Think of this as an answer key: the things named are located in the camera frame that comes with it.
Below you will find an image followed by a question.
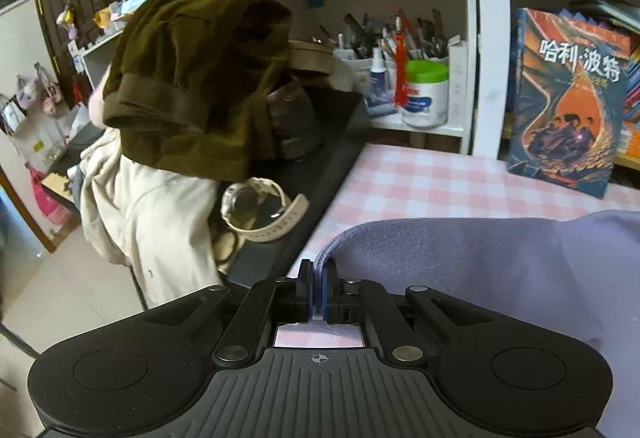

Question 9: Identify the purple and brown sweater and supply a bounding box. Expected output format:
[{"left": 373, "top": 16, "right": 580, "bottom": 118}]
[{"left": 314, "top": 210, "right": 639, "bottom": 437}]

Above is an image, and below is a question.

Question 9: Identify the white wrist watch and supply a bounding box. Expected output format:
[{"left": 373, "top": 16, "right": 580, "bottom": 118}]
[{"left": 220, "top": 178, "right": 309, "bottom": 244}]

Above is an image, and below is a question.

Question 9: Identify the pink checkered desk mat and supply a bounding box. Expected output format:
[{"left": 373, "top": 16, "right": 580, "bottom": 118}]
[{"left": 290, "top": 144, "right": 639, "bottom": 273}]

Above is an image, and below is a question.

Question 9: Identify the cream white garment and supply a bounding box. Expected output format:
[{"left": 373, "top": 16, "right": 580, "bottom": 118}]
[{"left": 79, "top": 128, "right": 222, "bottom": 307}]

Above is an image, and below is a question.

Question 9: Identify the white jar green lid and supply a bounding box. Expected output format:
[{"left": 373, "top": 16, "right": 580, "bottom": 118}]
[{"left": 401, "top": 60, "right": 449, "bottom": 129}]

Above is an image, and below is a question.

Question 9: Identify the white spray bottle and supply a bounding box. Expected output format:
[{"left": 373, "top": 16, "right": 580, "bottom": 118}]
[{"left": 370, "top": 48, "right": 390, "bottom": 102}]

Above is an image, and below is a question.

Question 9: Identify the dark olive jacket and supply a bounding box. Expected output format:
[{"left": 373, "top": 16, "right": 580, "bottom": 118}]
[{"left": 103, "top": 0, "right": 322, "bottom": 182}]

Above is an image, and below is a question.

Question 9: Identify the red tassel ornament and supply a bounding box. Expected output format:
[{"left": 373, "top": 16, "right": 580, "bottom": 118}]
[{"left": 394, "top": 12, "right": 408, "bottom": 107}]

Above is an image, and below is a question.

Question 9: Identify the Harry Potter book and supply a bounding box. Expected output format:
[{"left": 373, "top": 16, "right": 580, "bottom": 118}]
[{"left": 506, "top": 8, "right": 630, "bottom": 198}]

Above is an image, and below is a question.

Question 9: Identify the row of colourful books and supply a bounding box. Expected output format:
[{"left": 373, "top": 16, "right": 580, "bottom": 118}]
[{"left": 570, "top": 0, "right": 639, "bottom": 159}]

